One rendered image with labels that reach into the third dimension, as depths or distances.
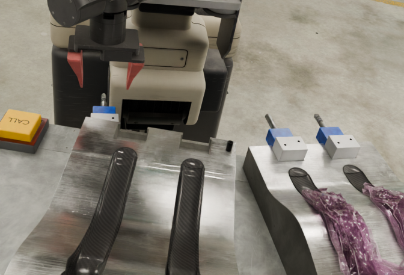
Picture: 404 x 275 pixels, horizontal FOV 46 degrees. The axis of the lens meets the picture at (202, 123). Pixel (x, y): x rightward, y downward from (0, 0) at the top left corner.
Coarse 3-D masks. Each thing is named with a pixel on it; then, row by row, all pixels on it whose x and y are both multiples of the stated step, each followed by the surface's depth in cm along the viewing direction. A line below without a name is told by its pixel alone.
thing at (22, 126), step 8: (8, 112) 86; (16, 112) 86; (24, 112) 87; (8, 120) 84; (16, 120) 85; (24, 120) 85; (32, 120) 85; (40, 120) 87; (0, 128) 82; (8, 128) 83; (16, 128) 83; (24, 128) 83; (32, 128) 84; (0, 136) 83; (8, 136) 83; (16, 136) 83; (24, 136) 83; (32, 136) 84
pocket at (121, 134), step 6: (120, 132) 81; (126, 132) 81; (132, 132) 81; (138, 132) 82; (114, 138) 79; (120, 138) 81; (126, 138) 82; (132, 138) 82; (138, 138) 82; (144, 138) 82
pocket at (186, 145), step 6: (180, 138) 81; (180, 144) 82; (186, 144) 82; (192, 144) 82; (198, 144) 82; (204, 144) 82; (210, 144) 81; (186, 150) 82; (192, 150) 82; (198, 150) 82; (204, 150) 82; (210, 150) 79
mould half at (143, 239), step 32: (96, 128) 78; (96, 160) 73; (160, 160) 75; (224, 160) 77; (64, 192) 68; (96, 192) 68; (160, 192) 70; (224, 192) 72; (64, 224) 62; (128, 224) 65; (160, 224) 66; (224, 224) 68; (32, 256) 53; (64, 256) 54; (128, 256) 57; (160, 256) 58; (224, 256) 61
